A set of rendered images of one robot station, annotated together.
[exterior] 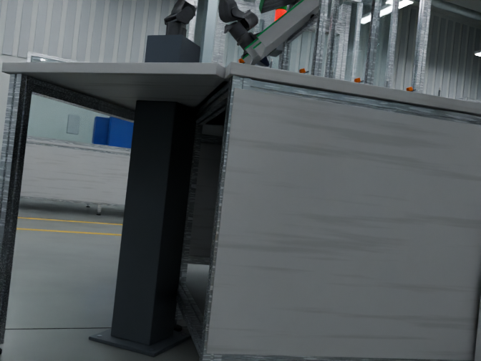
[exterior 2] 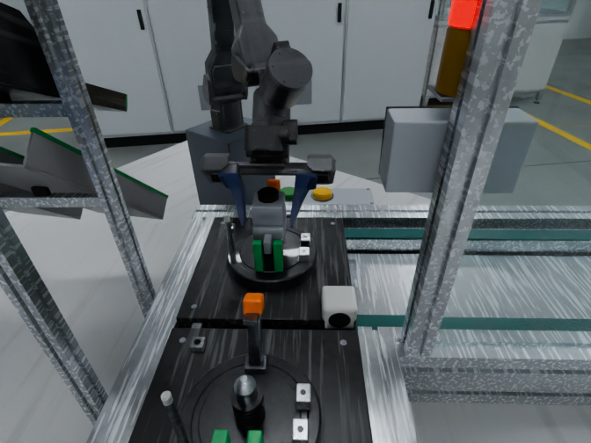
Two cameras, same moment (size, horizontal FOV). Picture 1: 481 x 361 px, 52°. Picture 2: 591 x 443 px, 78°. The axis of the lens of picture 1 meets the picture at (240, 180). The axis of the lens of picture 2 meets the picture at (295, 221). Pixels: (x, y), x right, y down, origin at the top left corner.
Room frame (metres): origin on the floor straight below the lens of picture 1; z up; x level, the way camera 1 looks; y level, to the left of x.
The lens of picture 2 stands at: (2.10, -0.44, 1.35)
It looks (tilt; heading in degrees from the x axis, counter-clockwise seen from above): 35 degrees down; 106
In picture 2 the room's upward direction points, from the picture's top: 1 degrees counter-clockwise
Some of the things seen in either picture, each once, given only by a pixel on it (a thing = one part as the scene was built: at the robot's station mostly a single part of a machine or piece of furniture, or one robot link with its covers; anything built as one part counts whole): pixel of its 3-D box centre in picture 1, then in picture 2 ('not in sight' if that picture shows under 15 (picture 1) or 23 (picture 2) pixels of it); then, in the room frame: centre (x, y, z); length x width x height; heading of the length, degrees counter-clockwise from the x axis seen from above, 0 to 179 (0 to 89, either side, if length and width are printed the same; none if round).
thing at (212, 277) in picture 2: not in sight; (273, 264); (1.95, -0.03, 0.96); 0.24 x 0.24 x 0.02; 13
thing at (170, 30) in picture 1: (176, 32); (226, 113); (1.74, 0.28, 1.09); 0.07 x 0.07 x 0.06; 68
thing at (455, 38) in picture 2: not in sight; (472, 60); (2.16, -0.10, 1.29); 0.05 x 0.05 x 0.05
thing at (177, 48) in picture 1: (171, 69); (234, 166); (1.75, 0.29, 0.96); 0.14 x 0.14 x 0.20; 68
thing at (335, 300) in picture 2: not in sight; (338, 307); (2.06, -0.10, 0.97); 0.05 x 0.05 x 0.04; 13
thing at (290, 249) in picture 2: not in sight; (272, 254); (1.95, -0.03, 0.98); 0.14 x 0.14 x 0.02
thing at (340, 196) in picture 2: not in sight; (322, 207); (1.98, 0.20, 0.93); 0.21 x 0.07 x 0.06; 13
